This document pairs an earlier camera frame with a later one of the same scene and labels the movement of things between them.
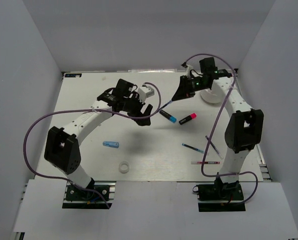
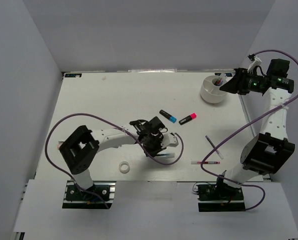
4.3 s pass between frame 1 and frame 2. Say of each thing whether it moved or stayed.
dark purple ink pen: stayed
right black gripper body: moved
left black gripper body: moved
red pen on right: stayed
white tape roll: stayed
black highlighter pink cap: stayed
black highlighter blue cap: stayed
